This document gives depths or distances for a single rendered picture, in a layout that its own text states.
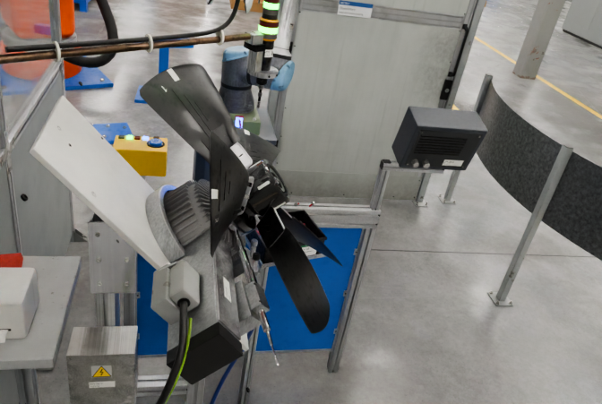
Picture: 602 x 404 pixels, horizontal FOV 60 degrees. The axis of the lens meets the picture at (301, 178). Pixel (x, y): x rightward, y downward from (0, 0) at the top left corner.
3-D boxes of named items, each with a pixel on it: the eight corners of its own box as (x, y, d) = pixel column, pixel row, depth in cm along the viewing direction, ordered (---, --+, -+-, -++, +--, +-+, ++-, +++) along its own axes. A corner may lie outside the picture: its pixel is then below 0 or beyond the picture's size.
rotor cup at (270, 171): (253, 244, 125) (298, 216, 124) (217, 203, 118) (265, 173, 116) (247, 210, 138) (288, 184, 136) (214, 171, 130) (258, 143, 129)
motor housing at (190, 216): (210, 297, 126) (256, 270, 124) (148, 237, 114) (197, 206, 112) (208, 240, 146) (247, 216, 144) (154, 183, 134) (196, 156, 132)
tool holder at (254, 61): (254, 81, 116) (260, 38, 112) (234, 71, 120) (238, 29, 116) (283, 76, 122) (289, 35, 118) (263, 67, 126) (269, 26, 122)
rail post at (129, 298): (124, 382, 212) (122, 223, 175) (124, 373, 216) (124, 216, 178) (134, 382, 213) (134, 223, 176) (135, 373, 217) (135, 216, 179)
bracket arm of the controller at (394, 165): (382, 170, 184) (383, 163, 182) (379, 166, 186) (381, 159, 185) (442, 173, 189) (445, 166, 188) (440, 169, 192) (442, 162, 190)
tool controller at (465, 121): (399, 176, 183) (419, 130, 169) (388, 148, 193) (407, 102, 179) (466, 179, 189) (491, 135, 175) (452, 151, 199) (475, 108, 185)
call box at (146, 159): (112, 178, 163) (111, 148, 158) (116, 163, 171) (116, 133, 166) (165, 181, 166) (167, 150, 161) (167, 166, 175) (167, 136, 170)
